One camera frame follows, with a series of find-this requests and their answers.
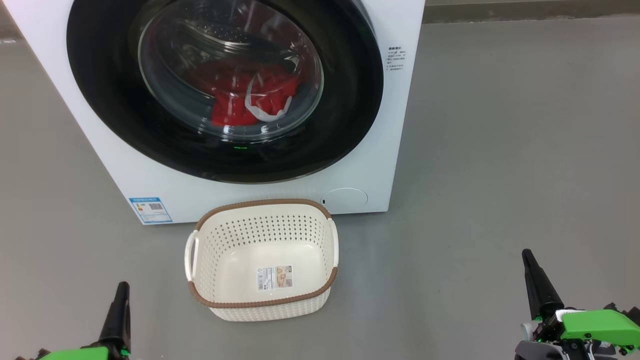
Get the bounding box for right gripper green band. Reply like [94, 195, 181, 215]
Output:
[515, 249, 640, 360]

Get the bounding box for cream laundry basket brown rim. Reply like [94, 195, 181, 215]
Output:
[184, 198, 340, 322]

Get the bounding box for white front-load washing machine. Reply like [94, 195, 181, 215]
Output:
[2, 0, 426, 226]

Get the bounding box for white warning text label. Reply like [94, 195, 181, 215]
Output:
[386, 46, 407, 72]

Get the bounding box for white printed barcode label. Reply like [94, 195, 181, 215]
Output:
[256, 265, 294, 291]

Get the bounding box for red garment with white trim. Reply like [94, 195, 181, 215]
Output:
[210, 65, 302, 127]

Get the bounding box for blue energy label sticker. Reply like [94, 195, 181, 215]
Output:
[128, 197, 173, 224]

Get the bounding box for transparent washer door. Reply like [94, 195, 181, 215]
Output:
[66, 0, 385, 184]

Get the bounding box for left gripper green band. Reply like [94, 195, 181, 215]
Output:
[37, 281, 132, 360]

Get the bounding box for stainless steel washing machine drum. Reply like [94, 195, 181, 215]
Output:
[142, 2, 322, 138]

